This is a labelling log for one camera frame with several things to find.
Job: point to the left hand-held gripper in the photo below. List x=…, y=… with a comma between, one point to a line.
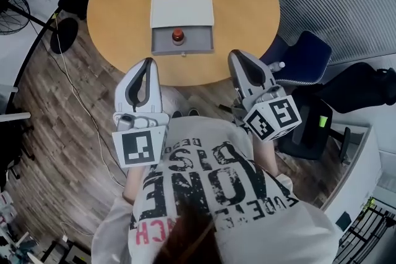
x=137, y=148

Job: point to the grey drawer box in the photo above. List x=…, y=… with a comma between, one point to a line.
x=182, y=10

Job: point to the person's black shoe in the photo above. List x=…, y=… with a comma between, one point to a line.
x=177, y=114
x=194, y=112

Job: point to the black swivel chair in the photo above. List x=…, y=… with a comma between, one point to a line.
x=12, y=148

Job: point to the small bottle with red cap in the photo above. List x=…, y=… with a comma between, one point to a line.
x=178, y=35

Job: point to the black high-back office chair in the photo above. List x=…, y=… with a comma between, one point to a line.
x=309, y=139

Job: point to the white desk with slanted legs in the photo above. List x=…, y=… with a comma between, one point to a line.
x=14, y=117

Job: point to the person's left forearm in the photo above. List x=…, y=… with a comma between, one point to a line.
x=137, y=184

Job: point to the person's printed grey sweatshirt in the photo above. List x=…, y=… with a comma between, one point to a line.
x=241, y=219

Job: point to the black standing fan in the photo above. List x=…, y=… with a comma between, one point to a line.
x=63, y=35

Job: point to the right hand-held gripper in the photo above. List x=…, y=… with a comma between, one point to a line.
x=283, y=116

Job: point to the dark blue chair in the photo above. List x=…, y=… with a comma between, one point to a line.
x=306, y=55

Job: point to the person's right forearm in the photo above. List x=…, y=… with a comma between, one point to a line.
x=264, y=157

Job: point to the clear plastic water bottle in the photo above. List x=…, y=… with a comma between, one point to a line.
x=277, y=66

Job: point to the white power adapter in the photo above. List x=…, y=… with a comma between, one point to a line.
x=65, y=238

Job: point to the green cup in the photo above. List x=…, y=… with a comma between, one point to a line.
x=323, y=121

